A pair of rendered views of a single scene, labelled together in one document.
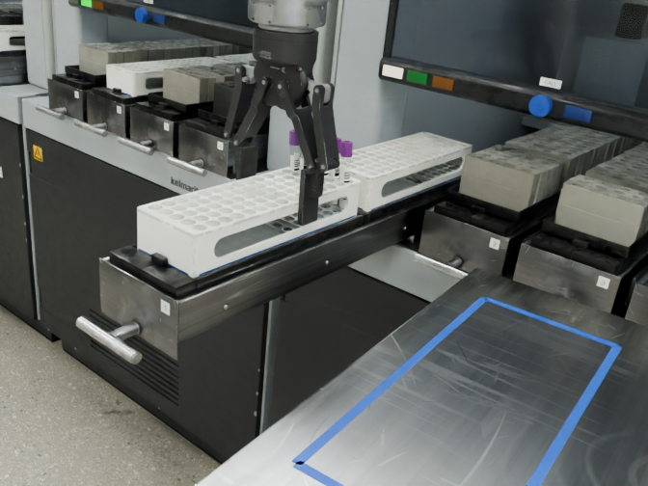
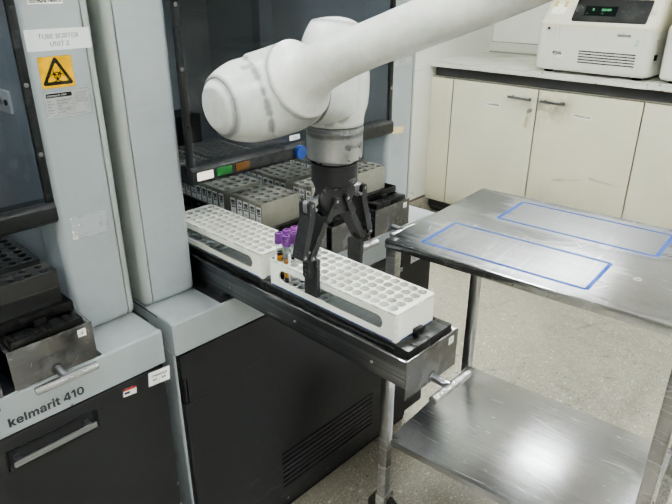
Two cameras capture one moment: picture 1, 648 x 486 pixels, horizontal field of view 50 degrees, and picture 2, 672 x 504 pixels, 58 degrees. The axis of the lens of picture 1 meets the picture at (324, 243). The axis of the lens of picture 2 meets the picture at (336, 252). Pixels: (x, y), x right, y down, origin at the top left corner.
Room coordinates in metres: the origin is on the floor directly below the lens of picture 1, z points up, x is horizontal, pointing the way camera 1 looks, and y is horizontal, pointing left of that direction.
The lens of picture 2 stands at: (0.71, 1.01, 1.32)
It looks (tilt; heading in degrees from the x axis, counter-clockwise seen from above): 24 degrees down; 277
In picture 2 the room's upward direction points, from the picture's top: straight up
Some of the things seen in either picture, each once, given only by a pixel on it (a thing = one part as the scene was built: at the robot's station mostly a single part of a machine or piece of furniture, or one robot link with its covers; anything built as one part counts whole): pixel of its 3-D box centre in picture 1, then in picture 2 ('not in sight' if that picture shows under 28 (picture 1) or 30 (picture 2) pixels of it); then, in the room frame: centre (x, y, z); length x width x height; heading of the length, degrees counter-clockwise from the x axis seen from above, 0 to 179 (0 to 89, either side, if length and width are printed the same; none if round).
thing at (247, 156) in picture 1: (246, 172); (312, 276); (0.86, 0.11, 0.87); 0.03 x 0.01 x 0.07; 143
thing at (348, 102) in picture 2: not in sight; (329, 72); (0.83, 0.08, 1.20); 0.13 x 0.11 x 0.16; 59
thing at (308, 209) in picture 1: (309, 195); (355, 256); (0.80, 0.02, 0.87); 0.03 x 0.01 x 0.07; 143
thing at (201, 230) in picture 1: (257, 216); (347, 290); (0.80, 0.08, 0.83); 0.30 x 0.10 x 0.06; 143
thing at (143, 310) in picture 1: (323, 229); (294, 292); (0.91, 0.00, 0.78); 0.73 x 0.14 x 0.09; 143
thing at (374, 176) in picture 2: not in sight; (367, 180); (0.81, -0.49, 0.85); 0.12 x 0.02 x 0.06; 52
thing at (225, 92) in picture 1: (236, 103); (23, 294); (1.33, 0.19, 0.85); 0.12 x 0.02 x 0.06; 53
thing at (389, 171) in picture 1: (398, 171); (234, 240); (1.06, -0.10, 0.83); 0.30 x 0.10 x 0.06; 143
